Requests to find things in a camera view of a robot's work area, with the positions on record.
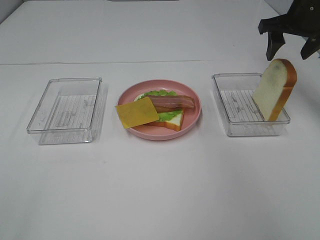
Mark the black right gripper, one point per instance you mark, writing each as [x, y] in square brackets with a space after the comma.
[302, 19]

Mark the bread slice from tray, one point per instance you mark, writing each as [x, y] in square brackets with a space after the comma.
[174, 124]

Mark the pink bacon strip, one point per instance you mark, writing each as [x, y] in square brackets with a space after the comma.
[172, 101]

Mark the green lettuce leaf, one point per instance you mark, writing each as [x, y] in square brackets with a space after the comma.
[164, 115]

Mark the brown bacon strip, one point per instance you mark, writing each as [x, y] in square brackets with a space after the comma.
[166, 109]

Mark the yellow cheese slice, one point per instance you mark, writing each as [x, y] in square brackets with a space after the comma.
[137, 113]

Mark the right clear plastic tray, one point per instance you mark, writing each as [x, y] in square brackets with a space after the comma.
[239, 114]

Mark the clear plastic tray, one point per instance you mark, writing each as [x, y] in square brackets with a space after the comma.
[70, 111]
[239, 114]

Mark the pink round plate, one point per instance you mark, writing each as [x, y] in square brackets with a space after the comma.
[158, 133]

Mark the left clear plastic tray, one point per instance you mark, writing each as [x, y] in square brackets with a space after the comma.
[70, 111]

